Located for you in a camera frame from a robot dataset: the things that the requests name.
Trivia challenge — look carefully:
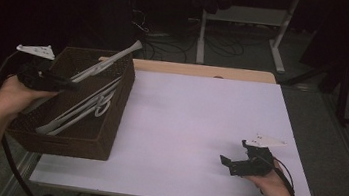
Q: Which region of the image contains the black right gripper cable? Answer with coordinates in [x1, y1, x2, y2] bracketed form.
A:
[252, 153, 301, 196]

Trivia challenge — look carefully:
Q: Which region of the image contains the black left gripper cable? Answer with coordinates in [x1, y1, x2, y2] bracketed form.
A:
[0, 50, 54, 196]

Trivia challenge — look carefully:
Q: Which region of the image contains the black metal stand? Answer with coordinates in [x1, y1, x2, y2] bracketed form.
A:
[275, 54, 349, 128]

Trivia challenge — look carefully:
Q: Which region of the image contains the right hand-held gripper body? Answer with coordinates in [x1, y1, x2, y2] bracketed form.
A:
[237, 131, 289, 182]

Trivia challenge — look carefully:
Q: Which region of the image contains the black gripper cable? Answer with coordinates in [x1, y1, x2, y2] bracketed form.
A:
[252, 153, 301, 196]
[0, 50, 54, 196]

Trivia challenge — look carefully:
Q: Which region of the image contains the grey plastic clothes hanger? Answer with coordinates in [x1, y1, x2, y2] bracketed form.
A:
[35, 68, 123, 144]
[46, 81, 117, 143]
[20, 26, 144, 128]

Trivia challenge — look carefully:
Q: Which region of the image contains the white metal frame desk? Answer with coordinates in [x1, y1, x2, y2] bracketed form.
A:
[194, 0, 300, 76]

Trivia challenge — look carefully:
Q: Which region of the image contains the person's right hand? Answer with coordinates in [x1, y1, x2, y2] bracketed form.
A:
[243, 156, 300, 196]

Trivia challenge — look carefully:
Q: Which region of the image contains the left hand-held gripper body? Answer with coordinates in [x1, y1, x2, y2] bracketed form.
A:
[11, 41, 66, 94]

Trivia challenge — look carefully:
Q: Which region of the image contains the brown wicker basket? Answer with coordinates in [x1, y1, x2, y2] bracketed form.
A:
[4, 39, 140, 165]

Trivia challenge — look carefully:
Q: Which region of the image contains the person's left hand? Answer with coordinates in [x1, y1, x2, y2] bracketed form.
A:
[0, 73, 62, 127]

